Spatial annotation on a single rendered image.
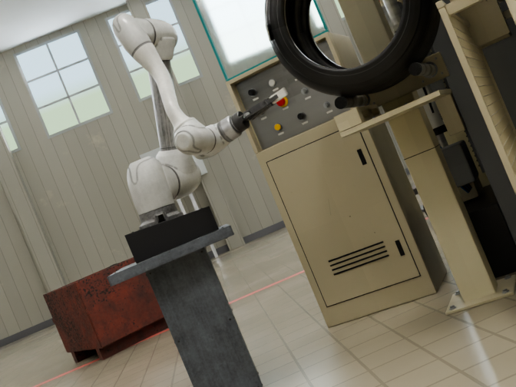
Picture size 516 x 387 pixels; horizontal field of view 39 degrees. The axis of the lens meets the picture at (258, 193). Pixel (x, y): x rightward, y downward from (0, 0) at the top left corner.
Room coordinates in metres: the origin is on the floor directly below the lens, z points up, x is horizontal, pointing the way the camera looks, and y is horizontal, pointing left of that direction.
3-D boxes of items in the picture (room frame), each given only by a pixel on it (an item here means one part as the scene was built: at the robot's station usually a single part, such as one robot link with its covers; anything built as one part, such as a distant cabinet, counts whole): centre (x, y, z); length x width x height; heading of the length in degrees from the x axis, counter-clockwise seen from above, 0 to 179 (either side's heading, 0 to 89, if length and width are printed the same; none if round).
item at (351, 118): (2.72, -0.46, 0.83); 0.36 x 0.09 x 0.06; 157
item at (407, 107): (2.67, -0.59, 0.80); 0.37 x 0.36 x 0.02; 67
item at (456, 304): (2.91, -0.67, 0.01); 0.27 x 0.27 x 0.02; 67
